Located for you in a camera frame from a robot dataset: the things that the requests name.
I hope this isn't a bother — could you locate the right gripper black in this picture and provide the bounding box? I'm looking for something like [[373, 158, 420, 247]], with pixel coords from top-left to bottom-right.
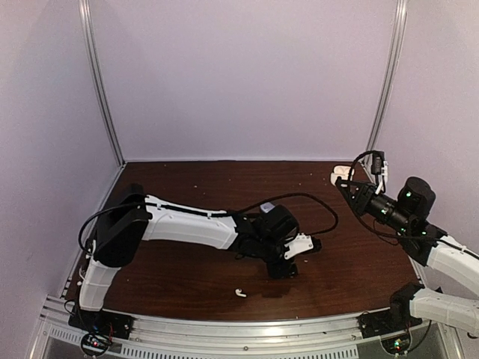
[[335, 179, 413, 234]]

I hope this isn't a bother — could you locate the cream white charging case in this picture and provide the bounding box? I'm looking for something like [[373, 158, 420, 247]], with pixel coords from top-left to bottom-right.
[[330, 165, 351, 185]]

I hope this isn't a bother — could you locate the white earbud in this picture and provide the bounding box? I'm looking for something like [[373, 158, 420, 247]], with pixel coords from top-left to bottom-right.
[[235, 288, 247, 298]]

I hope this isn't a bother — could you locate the lavender earbud charging case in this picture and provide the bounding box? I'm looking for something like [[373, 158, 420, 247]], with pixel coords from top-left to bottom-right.
[[260, 202, 275, 213]]

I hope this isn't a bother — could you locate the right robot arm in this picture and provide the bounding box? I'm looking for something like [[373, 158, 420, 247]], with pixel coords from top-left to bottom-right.
[[331, 174, 478, 337]]

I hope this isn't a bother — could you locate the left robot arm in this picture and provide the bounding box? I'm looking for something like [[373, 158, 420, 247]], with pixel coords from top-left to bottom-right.
[[77, 184, 299, 332]]

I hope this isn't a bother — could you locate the right black cable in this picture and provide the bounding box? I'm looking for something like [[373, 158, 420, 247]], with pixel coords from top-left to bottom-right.
[[350, 150, 412, 244]]

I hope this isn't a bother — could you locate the black cable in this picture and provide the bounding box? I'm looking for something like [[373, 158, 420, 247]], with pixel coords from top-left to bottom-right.
[[350, 150, 412, 244], [77, 192, 340, 259]]

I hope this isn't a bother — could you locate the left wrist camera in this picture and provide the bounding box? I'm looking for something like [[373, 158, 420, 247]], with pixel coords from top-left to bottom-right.
[[284, 233, 323, 260]]

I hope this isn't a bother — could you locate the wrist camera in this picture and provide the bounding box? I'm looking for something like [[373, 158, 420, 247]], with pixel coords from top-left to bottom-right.
[[284, 233, 323, 260], [370, 150, 388, 195]]

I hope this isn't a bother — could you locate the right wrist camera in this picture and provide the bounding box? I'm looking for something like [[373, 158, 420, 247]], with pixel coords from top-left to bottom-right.
[[370, 150, 388, 195]]

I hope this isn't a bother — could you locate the left black cable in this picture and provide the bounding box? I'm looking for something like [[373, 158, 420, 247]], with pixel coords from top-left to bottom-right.
[[77, 192, 340, 259]]

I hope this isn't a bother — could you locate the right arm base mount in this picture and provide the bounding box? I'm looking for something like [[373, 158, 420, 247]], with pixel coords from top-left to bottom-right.
[[356, 283, 424, 357]]

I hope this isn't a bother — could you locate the front aluminium rail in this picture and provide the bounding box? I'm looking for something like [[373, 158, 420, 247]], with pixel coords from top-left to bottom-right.
[[26, 296, 466, 358]]

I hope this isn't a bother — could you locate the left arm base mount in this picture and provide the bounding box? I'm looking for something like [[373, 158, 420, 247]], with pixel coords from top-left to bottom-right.
[[64, 300, 134, 358]]

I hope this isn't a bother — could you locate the right aluminium frame post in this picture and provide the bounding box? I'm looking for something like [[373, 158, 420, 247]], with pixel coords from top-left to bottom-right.
[[366, 0, 408, 150]]

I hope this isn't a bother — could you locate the aluminium frame post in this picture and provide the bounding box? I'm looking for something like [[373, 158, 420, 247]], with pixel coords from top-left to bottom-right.
[[366, 0, 408, 150], [78, 0, 126, 167]]

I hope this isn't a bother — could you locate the left aluminium frame post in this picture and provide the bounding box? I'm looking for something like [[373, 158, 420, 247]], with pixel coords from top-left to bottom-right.
[[78, 0, 126, 167]]

